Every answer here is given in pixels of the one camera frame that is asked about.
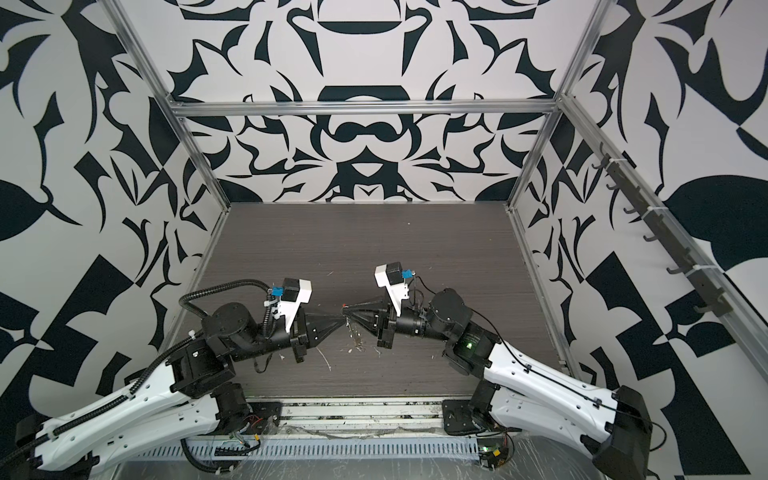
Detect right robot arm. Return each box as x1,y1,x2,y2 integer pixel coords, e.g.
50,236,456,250
342,288,653,479

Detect black corrugated cable conduit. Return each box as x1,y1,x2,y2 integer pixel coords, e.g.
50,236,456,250
0,278,272,475

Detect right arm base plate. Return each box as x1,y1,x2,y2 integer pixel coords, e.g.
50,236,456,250
441,399,496,436

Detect white slotted cable duct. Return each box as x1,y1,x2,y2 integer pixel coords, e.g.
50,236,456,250
131,437,481,462

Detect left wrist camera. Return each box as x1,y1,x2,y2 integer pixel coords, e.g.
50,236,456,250
266,278,312,333

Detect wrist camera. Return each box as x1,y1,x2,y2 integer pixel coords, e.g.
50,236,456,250
266,278,312,333
374,262,414,317

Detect aluminium front rail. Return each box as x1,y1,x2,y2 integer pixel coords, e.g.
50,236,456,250
242,396,446,440

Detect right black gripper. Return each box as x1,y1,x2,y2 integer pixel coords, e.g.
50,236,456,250
350,292,459,353

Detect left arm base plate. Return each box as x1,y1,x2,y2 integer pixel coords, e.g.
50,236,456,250
237,401,283,436

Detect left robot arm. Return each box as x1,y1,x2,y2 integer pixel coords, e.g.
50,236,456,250
1,302,345,479

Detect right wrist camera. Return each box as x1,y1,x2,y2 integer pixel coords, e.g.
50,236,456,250
374,262,414,317

